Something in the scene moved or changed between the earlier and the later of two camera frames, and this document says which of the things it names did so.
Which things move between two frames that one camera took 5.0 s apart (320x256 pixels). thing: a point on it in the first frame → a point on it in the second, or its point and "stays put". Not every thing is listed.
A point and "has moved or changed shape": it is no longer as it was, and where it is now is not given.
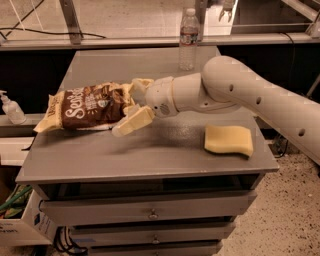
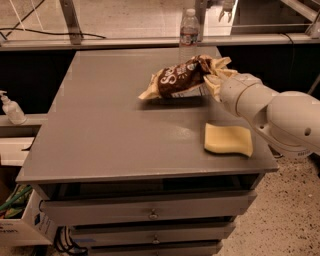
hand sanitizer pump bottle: (12, 110) stays put
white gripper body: (159, 94) → (233, 91)
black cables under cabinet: (64, 242) stays put
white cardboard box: (30, 229) stays put
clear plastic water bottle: (189, 41) stays put
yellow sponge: (223, 139) stays put
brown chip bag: (96, 106) has moved or changed shape
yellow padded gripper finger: (136, 115) → (214, 84)
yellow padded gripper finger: (139, 86) → (217, 66)
